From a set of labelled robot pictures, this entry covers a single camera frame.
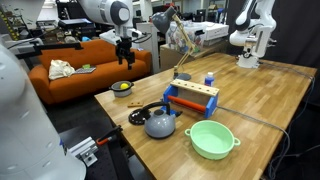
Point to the cream cloth bag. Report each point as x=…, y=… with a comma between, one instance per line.
x=59, y=69

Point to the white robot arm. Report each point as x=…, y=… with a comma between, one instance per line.
x=30, y=147

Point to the keyboard on sofa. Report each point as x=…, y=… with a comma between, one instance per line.
x=84, y=70

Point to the gray kettle black handle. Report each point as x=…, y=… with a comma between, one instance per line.
x=159, y=121

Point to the blue capped bottle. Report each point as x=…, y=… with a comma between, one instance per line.
x=209, y=79

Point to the blue wooden toy workbench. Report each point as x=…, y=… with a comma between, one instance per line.
x=192, y=95

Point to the small wooden block with holes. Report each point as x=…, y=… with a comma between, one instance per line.
x=135, y=104

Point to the mint green basin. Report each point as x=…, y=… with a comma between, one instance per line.
x=211, y=140

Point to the clear plastic storage bin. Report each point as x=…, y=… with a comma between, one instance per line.
x=175, y=40

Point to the orange handled clamp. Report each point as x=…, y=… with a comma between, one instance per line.
x=108, y=136

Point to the yellow ball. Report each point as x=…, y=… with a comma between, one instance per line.
x=124, y=86

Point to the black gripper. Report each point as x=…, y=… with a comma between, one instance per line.
x=123, y=50

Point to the aluminium bracket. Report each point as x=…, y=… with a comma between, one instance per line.
x=85, y=151

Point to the small gray pot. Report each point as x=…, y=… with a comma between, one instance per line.
x=121, y=92

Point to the gray wooden desk lamp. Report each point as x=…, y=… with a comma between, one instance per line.
x=162, y=21

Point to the orange sofa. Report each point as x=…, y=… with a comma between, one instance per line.
x=97, y=53

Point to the white cardboard box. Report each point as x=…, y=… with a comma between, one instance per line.
x=214, y=30

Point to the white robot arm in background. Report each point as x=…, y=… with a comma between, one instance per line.
x=253, y=29

